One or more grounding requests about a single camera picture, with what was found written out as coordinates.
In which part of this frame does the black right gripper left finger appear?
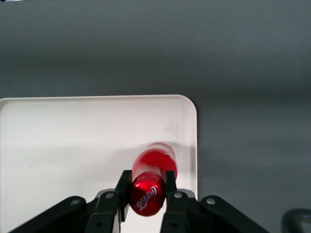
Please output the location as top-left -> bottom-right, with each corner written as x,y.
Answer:
9,169 -> 133,233

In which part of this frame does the grey table mat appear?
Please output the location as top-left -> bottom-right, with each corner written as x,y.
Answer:
0,0 -> 311,233

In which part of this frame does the red coke bottle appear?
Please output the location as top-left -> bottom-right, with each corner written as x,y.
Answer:
128,140 -> 179,217

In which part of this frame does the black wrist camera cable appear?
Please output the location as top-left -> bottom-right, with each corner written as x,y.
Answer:
281,208 -> 311,233

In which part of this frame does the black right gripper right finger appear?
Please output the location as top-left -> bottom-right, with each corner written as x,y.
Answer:
159,170 -> 272,233

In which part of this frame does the beige plastic tray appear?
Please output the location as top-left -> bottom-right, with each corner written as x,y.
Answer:
0,94 -> 199,233

